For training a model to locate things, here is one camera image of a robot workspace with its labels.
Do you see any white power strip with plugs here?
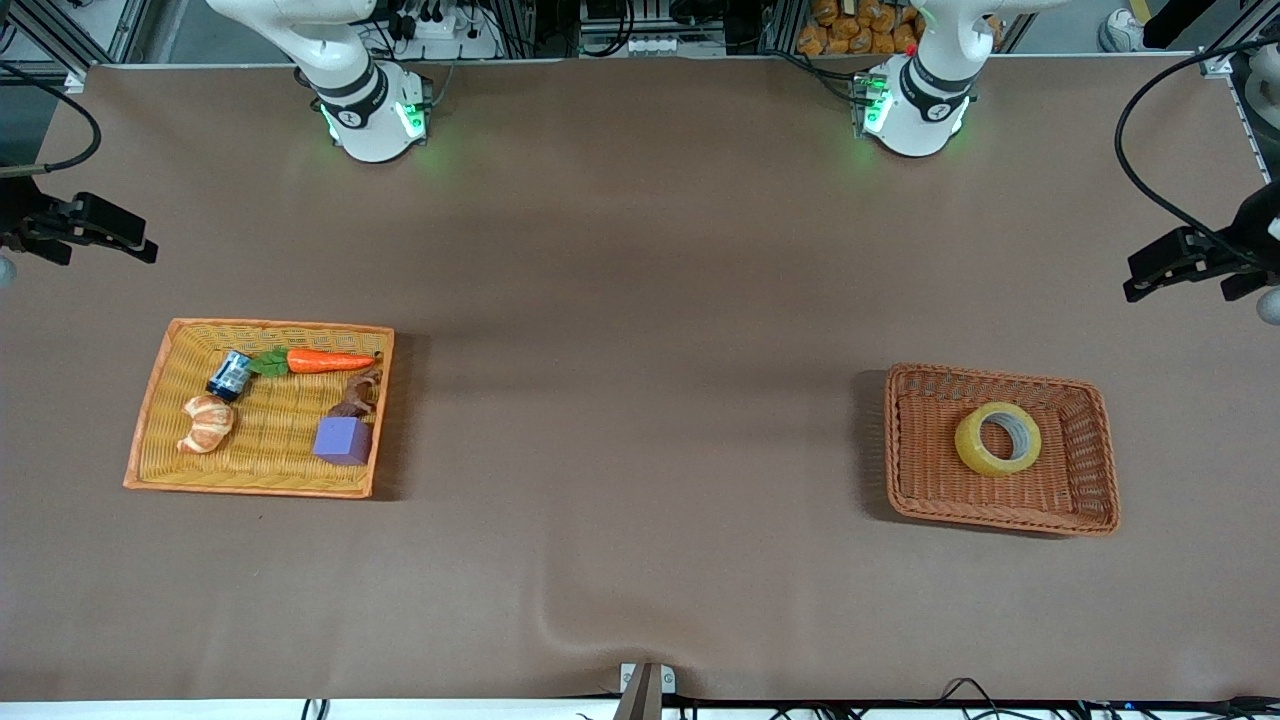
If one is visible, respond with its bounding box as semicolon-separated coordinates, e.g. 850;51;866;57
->
395;8;501;59

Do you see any aluminium frame post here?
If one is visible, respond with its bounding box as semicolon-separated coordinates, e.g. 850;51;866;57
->
0;0;151;86
1195;5;1280;79

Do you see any brown camera post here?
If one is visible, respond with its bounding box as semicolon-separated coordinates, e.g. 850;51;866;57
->
612;664;663;720

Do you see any yellow clear tape roll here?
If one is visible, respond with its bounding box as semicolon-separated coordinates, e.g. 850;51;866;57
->
954;402;1043;478

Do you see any small blue can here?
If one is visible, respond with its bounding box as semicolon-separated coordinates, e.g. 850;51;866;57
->
206;350;253;403

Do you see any white metal bracket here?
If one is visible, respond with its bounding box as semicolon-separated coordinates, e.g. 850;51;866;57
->
619;662;677;697

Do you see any brown wicker basket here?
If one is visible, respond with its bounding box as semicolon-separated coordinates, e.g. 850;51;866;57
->
883;364;1121;539

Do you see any orange toy carrot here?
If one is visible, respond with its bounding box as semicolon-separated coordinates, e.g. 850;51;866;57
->
247;347;379;378

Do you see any pile of bread rolls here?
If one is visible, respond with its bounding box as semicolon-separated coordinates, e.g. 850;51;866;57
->
797;0;926;57

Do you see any toy croissant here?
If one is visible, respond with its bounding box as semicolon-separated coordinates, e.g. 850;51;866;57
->
177;395;236;455

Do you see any white sneaker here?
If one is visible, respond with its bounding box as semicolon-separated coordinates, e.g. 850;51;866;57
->
1098;8;1143;53

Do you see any yellow woven tray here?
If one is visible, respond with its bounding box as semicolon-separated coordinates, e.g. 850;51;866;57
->
123;318;396;499

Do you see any brown toy pretzel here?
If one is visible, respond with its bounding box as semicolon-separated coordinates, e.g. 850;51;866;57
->
328;368;385;419

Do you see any dark trouser leg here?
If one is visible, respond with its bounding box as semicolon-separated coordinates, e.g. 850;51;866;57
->
1143;0;1231;49

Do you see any purple cube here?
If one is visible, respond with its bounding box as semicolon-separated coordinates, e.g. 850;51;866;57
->
312;416;374;468

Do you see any slim white power strip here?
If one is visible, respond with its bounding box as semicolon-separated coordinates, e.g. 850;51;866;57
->
625;35;726;57

